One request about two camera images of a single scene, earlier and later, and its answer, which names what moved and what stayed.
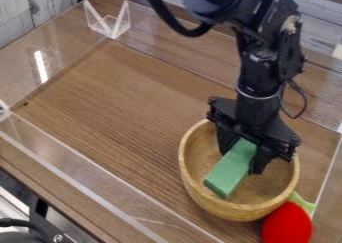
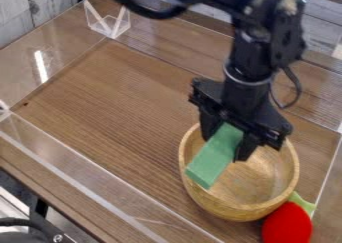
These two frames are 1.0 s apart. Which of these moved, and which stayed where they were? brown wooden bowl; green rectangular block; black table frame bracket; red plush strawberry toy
Moved: green rectangular block
Stayed: brown wooden bowl; red plush strawberry toy; black table frame bracket
